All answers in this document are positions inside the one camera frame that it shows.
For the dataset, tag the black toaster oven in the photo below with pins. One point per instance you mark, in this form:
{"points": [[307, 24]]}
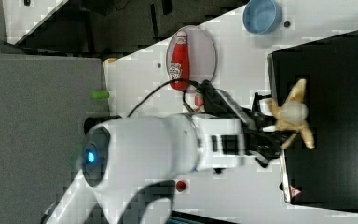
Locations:
{"points": [[327, 176]]}

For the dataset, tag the small green object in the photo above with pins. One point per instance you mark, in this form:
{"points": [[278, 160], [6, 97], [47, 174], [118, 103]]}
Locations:
{"points": [[100, 95]]}

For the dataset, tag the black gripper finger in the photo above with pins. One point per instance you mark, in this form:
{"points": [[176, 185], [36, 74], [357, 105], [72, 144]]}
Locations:
{"points": [[256, 109], [268, 144]]}

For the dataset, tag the red ketchup bottle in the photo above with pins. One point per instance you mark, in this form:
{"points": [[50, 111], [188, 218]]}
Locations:
{"points": [[179, 64]]}

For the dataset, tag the peeled toy banana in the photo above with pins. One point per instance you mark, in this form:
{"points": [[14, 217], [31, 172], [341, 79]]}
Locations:
{"points": [[291, 116]]}

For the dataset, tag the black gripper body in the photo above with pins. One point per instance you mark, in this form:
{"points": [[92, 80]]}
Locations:
{"points": [[252, 133]]}

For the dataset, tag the grey round plate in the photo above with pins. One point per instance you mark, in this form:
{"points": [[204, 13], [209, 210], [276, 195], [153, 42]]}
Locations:
{"points": [[201, 52]]}

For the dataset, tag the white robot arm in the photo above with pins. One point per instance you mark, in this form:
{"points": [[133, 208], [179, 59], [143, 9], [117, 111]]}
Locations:
{"points": [[129, 167]]}

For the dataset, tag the red toy strawberry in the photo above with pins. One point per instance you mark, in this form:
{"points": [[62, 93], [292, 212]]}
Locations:
{"points": [[199, 100]]}

